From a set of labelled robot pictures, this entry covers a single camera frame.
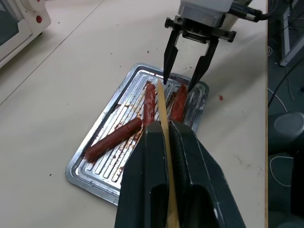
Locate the white oven with red knobs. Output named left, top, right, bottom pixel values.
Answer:
left=0, top=0, right=52, bottom=69

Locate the thin white floor cable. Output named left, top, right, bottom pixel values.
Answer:
left=268, top=152, right=295, bottom=188

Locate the grey metal frame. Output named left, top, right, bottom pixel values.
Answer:
left=279, top=0, right=304, bottom=67

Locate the ragged red sausage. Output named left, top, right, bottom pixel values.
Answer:
left=169, top=84, right=189, bottom=124
left=142, top=82, right=158, bottom=129

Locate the silver metal baking tray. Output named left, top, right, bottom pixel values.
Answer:
left=65, top=63, right=210, bottom=207

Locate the dark grey rounded base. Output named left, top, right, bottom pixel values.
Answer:
left=268, top=111, right=304, bottom=155

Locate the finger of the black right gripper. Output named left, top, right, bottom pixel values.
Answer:
left=163, top=29, right=182, bottom=86
left=187, top=38, right=220, bottom=93

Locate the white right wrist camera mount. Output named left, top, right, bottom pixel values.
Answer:
left=178, top=0, right=234, bottom=26

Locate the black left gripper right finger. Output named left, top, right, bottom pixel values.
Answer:
left=168, top=120, right=247, bottom=228

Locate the thin black floor cable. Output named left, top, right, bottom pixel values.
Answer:
left=268, top=62, right=300, bottom=107

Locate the smooth red sausage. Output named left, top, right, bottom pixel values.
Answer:
left=84, top=117, right=143, bottom=163

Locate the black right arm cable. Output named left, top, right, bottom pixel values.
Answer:
left=228, top=0, right=269, bottom=23

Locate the wooden skewer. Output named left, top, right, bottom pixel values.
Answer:
left=157, top=80, right=181, bottom=228

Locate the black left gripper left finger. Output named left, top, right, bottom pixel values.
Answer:
left=114, top=120, right=171, bottom=228

